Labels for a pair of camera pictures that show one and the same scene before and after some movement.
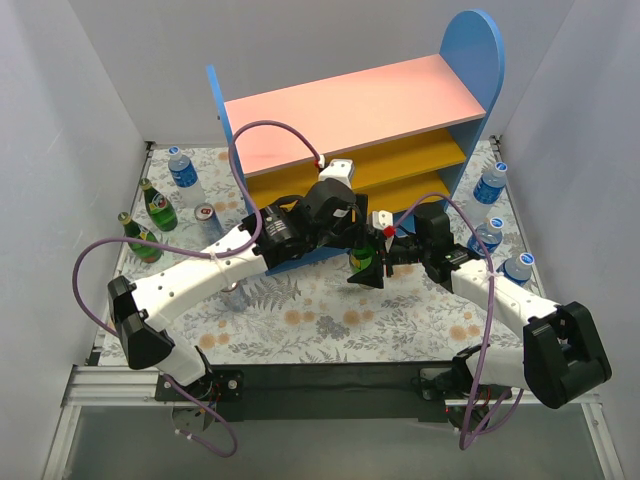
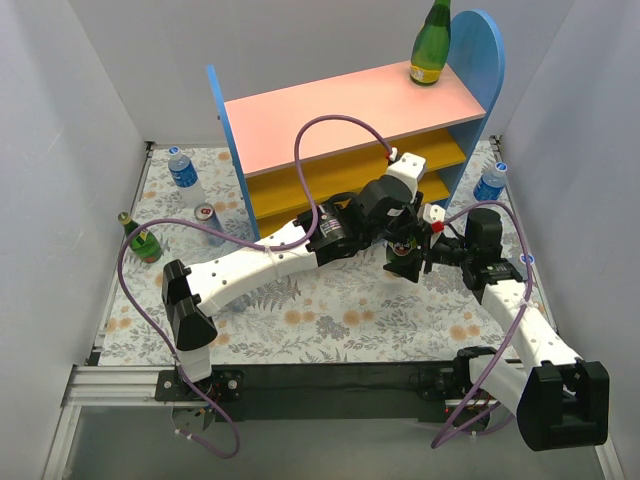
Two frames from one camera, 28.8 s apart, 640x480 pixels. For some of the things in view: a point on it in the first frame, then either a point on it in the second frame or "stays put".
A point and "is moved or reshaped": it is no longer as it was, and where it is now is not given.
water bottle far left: (186, 179) stays put
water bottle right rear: (486, 193) stays put
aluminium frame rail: (95, 385) stays put
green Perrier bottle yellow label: (143, 252) stays put
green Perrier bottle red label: (161, 211) is moved or reshaped
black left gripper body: (361, 226) → (405, 232)
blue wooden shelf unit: (314, 162) stays put
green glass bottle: (361, 258) → (431, 45)
